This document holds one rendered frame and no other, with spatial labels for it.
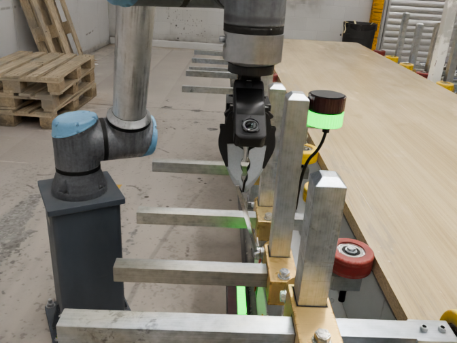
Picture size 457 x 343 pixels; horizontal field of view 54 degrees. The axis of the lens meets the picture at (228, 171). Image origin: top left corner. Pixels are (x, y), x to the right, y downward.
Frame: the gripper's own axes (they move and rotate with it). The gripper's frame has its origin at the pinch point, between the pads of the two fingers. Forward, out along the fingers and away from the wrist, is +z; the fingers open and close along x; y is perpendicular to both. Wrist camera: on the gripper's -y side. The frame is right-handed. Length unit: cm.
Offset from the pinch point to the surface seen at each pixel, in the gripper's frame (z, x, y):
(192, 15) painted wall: 42, 56, 801
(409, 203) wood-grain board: 11.3, -37.7, 18.7
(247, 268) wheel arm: 15.1, -1.5, -1.7
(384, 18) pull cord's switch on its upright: -8, -116, 282
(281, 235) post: 9.6, -7.5, 0.8
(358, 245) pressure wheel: 10.6, -21.2, 0.1
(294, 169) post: -3.1, -8.2, 0.8
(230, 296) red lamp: 30.9, 0.3, 10.1
